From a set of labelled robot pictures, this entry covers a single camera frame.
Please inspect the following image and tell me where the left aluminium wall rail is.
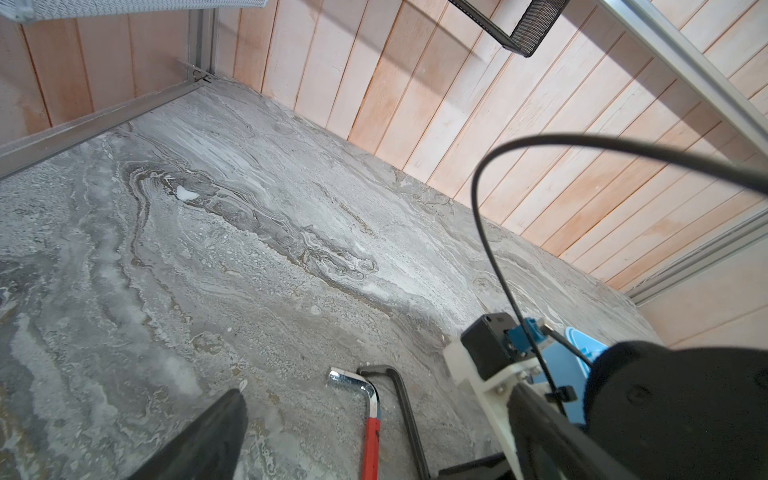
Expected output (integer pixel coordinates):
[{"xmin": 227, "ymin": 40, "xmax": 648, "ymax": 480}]
[{"xmin": 1, "ymin": 9, "xmax": 216, "ymax": 178}]

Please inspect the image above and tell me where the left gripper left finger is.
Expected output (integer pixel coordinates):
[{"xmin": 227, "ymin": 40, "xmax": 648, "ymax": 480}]
[{"xmin": 130, "ymin": 389, "xmax": 248, "ymax": 479}]

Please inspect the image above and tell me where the blue translucent plastic toolbox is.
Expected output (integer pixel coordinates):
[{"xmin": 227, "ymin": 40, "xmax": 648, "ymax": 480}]
[{"xmin": 541, "ymin": 327, "xmax": 608, "ymax": 424}]

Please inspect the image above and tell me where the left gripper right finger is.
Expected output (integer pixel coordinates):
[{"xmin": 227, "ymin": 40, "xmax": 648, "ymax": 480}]
[{"xmin": 507, "ymin": 384, "xmax": 636, "ymax": 479}]

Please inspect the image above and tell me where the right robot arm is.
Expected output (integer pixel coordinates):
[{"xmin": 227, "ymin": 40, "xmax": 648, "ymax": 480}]
[{"xmin": 444, "ymin": 342, "xmax": 767, "ymax": 479}]

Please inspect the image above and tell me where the black mesh wall basket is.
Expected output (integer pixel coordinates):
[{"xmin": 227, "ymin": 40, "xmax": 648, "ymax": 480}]
[{"xmin": 449, "ymin": 0, "xmax": 569, "ymax": 58}]

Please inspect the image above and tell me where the white wire mesh shelf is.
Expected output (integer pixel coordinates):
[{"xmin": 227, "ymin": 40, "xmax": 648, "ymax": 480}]
[{"xmin": 1, "ymin": 0, "xmax": 268, "ymax": 24}]

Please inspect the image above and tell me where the horizontal aluminium wall rail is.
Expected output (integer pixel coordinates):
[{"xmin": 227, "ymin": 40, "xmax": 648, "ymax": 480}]
[{"xmin": 598, "ymin": 0, "xmax": 767, "ymax": 156}]

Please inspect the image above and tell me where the black right camera cable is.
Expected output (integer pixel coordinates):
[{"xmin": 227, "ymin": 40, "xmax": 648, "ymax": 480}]
[{"xmin": 470, "ymin": 133, "xmax": 768, "ymax": 415}]

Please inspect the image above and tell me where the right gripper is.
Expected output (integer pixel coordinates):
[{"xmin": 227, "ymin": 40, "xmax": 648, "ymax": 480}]
[{"xmin": 436, "ymin": 452, "xmax": 516, "ymax": 480}]

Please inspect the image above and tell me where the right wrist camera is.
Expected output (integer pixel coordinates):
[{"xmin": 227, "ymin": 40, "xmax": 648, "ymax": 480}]
[{"xmin": 442, "ymin": 311, "xmax": 553, "ymax": 480}]

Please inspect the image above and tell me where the red handled hex key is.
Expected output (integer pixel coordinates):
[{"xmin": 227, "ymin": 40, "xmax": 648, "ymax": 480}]
[{"xmin": 327, "ymin": 367, "xmax": 381, "ymax": 480}]

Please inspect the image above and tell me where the black hex key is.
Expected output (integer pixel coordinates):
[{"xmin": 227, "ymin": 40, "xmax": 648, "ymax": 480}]
[{"xmin": 356, "ymin": 365, "xmax": 430, "ymax": 480}]

